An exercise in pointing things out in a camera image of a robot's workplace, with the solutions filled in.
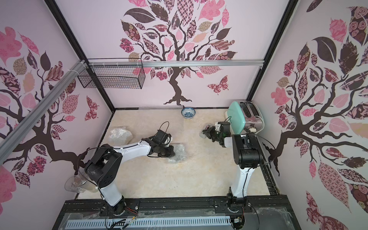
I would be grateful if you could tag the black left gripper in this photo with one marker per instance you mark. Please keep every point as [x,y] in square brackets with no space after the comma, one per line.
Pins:
[171,154]

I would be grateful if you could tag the aluminium frame bar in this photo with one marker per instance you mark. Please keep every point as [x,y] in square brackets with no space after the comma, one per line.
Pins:
[16,136]
[203,63]

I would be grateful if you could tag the grey tape dispenser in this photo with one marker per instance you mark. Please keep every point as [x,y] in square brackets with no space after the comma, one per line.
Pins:
[206,127]

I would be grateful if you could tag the aluminium frame bar left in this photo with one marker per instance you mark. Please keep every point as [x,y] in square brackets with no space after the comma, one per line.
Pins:
[16,136]

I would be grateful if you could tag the black wire wall basket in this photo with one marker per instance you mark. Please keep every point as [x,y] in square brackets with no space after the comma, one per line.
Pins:
[113,73]

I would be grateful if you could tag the mint green toaster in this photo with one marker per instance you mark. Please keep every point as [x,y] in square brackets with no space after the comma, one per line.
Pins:
[245,117]

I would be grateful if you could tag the aluminium frame bar back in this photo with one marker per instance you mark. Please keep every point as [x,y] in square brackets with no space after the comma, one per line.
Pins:
[203,63]

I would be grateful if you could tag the clear plastic cup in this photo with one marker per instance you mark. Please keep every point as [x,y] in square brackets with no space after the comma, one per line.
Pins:
[79,184]

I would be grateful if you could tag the blue white patterned bowl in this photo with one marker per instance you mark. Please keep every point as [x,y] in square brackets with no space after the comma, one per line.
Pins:
[188,112]

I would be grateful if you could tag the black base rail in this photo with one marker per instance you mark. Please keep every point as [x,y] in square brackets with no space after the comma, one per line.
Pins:
[250,213]

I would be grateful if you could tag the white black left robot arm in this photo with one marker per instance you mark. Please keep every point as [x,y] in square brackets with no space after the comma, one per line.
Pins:
[103,167]

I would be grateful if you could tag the white slotted cable duct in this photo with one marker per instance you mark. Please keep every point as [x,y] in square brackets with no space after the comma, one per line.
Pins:
[148,223]

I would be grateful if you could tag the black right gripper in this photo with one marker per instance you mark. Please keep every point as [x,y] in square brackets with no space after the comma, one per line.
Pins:
[212,132]

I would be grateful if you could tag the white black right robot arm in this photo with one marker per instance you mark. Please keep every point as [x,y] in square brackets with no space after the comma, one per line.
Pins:
[246,154]

